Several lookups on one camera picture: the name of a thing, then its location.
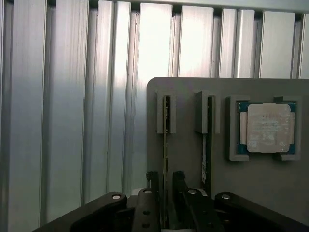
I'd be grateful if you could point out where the grey parts rack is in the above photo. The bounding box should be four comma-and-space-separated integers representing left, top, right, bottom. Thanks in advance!
146, 77, 309, 232

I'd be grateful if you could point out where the silver CPU chip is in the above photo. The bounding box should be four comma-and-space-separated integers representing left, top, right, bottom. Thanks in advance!
236, 101, 297, 155

